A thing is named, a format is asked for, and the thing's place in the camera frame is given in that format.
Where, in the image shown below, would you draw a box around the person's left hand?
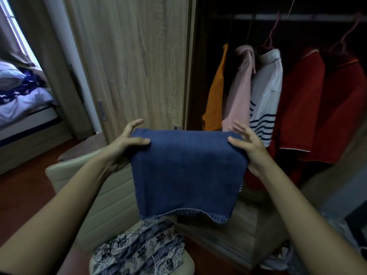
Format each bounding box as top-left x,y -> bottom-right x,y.
106,119 -> 151,173

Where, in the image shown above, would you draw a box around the person's right hand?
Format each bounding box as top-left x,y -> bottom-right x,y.
228,121 -> 270,177

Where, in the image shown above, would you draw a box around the blue denim jeans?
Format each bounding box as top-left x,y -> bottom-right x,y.
130,128 -> 249,225

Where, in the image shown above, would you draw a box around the person's right forearm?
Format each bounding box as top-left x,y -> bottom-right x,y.
249,157 -> 367,275

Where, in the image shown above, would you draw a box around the person's left forearm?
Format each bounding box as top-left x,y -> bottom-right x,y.
0,146 -> 116,275

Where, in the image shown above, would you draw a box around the orange hanging shirt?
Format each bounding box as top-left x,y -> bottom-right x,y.
202,44 -> 229,131

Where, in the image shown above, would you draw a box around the pink hanging shirt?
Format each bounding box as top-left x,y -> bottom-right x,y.
222,45 -> 256,133

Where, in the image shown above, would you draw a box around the white navy striped shirt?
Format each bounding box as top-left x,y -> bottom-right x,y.
248,49 -> 283,148

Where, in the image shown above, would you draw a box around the brown padded stool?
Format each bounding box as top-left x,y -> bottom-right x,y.
57,134 -> 108,164

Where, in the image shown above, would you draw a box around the cream padded chair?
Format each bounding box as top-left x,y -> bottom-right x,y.
45,150 -> 193,275

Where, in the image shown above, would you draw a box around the red shirt with white trim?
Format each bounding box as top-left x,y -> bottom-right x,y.
269,49 -> 326,154

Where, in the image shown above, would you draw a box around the wooden wardrobe door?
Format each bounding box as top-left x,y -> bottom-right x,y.
62,0 -> 197,144

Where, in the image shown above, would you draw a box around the low wooden cabinet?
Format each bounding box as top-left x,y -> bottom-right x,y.
169,134 -> 367,270

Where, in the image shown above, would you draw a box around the blue white patterned cloth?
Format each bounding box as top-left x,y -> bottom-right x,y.
92,216 -> 186,275

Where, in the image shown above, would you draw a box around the pink clothes hanger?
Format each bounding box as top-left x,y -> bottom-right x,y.
262,11 -> 283,51
328,13 -> 363,55

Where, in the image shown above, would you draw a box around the red shirt with orange collar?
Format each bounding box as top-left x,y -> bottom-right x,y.
298,53 -> 367,165

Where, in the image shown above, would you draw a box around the blue star print blanket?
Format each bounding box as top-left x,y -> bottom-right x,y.
0,69 -> 55,127

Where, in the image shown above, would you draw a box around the pile of light clothes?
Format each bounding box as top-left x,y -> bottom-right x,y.
259,212 -> 367,275

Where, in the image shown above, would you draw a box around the light grey pillow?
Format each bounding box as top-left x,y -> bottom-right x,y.
0,61 -> 27,90

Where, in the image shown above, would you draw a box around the metal closet rod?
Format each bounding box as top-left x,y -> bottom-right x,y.
215,13 -> 367,22

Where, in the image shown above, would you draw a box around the grey curtain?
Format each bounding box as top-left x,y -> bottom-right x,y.
0,8 -> 36,69

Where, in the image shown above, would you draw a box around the bright window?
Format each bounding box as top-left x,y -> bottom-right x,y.
0,0 -> 41,66

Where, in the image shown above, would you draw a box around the metal door handle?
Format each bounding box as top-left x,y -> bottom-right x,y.
97,99 -> 107,121

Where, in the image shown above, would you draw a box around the bed with wooden frame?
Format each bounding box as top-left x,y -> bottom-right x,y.
0,61 -> 73,176

